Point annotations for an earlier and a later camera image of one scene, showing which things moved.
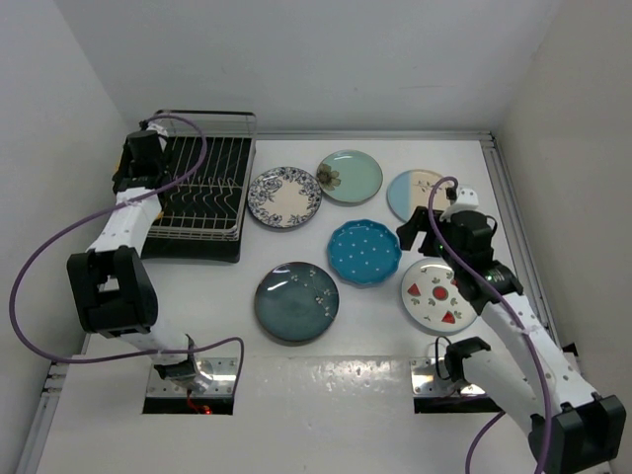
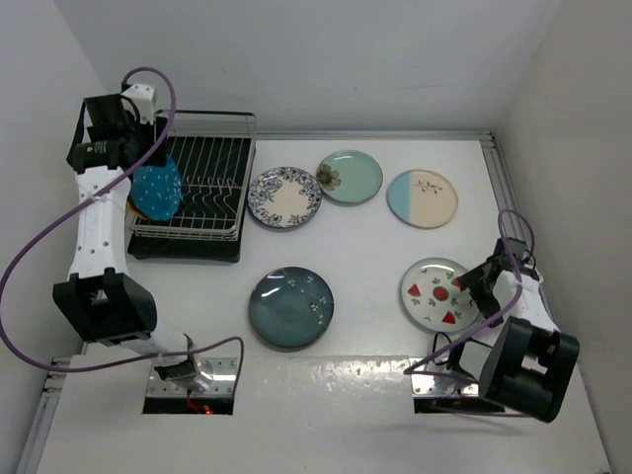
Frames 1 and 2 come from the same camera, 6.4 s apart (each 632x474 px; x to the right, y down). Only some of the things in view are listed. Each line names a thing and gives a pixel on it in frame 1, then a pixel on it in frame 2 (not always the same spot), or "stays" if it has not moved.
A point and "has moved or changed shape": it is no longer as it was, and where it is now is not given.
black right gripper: [408, 232] -> [472, 281]
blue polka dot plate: [363, 252] has moved or changed shape
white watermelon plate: [434, 298] stays
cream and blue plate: [410, 190] stays
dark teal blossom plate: [296, 301] has moved or changed shape
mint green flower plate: [350, 176] stays
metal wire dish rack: [211, 156] stays
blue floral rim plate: [283, 197] stays
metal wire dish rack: [202, 203] stays
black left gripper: [120, 174] -> [150, 131]
